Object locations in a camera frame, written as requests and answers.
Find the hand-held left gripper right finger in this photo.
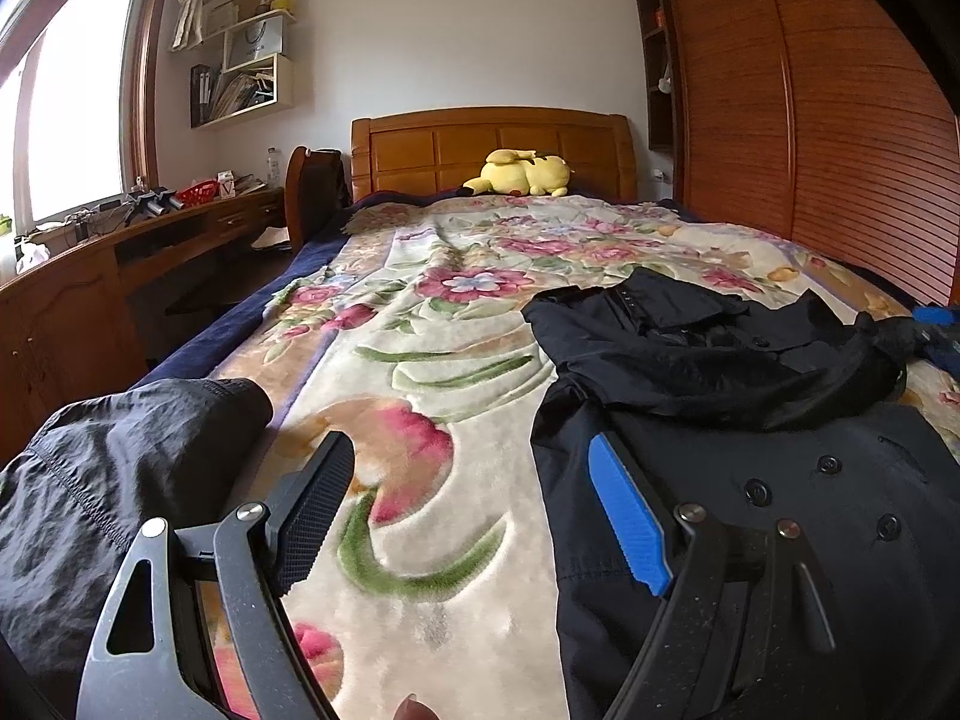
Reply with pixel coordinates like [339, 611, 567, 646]
[587, 433, 839, 720]

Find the yellow plush toy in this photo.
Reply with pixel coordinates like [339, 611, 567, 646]
[461, 150, 575, 198]

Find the window with wooden frame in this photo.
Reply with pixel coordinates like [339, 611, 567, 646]
[0, 0, 162, 233]

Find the black tool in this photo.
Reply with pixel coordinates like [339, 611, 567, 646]
[124, 187, 185, 222]

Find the row of books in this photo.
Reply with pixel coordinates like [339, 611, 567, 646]
[191, 64, 275, 125]

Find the navy blue bed sheet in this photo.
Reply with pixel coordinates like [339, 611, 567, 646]
[127, 191, 353, 391]

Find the black buttoned coat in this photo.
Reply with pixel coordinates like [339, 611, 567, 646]
[523, 266, 960, 720]

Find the white wall shelf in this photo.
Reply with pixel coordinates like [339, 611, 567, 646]
[169, 11, 295, 128]

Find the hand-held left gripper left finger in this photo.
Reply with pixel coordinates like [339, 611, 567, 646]
[75, 431, 355, 720]

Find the wooden slatted wardrobe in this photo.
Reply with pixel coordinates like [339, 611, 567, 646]
[626, 0, 960, 308]

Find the wooden bed headboard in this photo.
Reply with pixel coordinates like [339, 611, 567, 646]
[350, 106, 638, 203]

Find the white paper bag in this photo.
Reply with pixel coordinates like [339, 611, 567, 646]
[225, 19, 284, 68]

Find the wooden desk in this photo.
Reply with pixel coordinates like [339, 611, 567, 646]
[0, 187, 290, 458]

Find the wooden chair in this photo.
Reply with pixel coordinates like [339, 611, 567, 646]
[285, 146, 353, 256]

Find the black bag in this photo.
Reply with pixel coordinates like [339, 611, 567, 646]
[304, 150, 352, 215]

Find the floral blanket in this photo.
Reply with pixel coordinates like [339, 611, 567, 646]
[206, 195, 960, 720]

